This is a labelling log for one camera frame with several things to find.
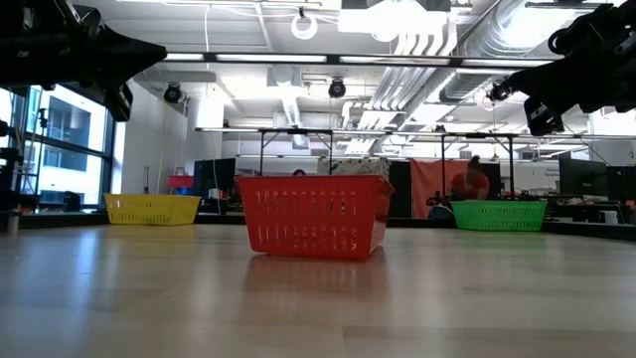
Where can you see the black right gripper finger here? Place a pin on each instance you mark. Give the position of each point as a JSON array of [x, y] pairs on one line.
[[544, 93], [544, 77]]

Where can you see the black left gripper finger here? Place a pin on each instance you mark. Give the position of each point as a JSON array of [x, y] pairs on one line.
[[129, 47], [131, 67]]

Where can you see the red plastic basket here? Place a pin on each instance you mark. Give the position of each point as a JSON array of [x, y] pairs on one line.
[[313, 214]]

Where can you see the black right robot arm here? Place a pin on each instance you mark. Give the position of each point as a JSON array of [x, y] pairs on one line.
[[628, 7]]

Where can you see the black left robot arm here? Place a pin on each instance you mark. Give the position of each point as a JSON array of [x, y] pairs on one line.
[[12, 45]]

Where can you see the black round ceiling speaker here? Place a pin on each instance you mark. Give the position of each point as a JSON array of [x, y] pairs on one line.
[[172, 93], [337, 88]]

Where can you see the black tripod stand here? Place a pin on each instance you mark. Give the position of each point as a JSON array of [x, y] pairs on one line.
[[42, 119]]

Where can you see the large window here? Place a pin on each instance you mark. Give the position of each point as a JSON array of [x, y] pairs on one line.
[[74, 134]]

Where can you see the black computer monitor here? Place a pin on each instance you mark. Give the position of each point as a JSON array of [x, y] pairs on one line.
[[581, 176], [623, 184], [213, 174]]

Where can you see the person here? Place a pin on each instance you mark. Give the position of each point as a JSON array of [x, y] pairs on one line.
[[469, 186], [299, 172]]

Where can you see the red storage bin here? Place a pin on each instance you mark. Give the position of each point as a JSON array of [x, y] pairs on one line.
[[180, 182]]

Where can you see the green plastic basket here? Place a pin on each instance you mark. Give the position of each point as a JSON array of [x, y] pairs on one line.
[[499, 215]]

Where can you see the white mug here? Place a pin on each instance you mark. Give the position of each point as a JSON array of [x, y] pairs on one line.
[[608, 218]]

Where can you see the black equipment rack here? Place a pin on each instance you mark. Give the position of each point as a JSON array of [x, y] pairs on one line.
[[10, 174]]

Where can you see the long LED light bar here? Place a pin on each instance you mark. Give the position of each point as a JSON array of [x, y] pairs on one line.
[[273, 57]]

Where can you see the yellow plastic basket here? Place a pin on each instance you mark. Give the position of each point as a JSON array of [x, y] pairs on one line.
[[151, 209]]

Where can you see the orange fabric partition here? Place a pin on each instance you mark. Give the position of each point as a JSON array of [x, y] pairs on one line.
[[429, 184]]

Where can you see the blue round bag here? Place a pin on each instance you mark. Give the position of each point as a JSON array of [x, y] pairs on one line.
[[441, 213]]

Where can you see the black cabinet panel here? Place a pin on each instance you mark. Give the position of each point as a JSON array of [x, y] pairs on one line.
[[400, 189]]

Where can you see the white cup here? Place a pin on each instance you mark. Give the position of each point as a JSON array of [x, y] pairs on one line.
[[12, 224]]

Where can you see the patterned box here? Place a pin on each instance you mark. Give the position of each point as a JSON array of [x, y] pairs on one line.
[[353, 166]]

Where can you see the black ceiling-mounted camera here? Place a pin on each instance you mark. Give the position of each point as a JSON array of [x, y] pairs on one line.
[[497, 92]]

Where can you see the silver ventilation duct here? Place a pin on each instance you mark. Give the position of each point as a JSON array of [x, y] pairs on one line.
[[492, 35]]

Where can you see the black overhead mount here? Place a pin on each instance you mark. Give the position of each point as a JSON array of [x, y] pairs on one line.
[[397, 4]]

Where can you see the black aluminium table frame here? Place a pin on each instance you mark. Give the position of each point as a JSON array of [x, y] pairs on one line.
[[59, 220]]

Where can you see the black metal station frame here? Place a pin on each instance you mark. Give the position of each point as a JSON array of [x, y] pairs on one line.
[[298, 131]]

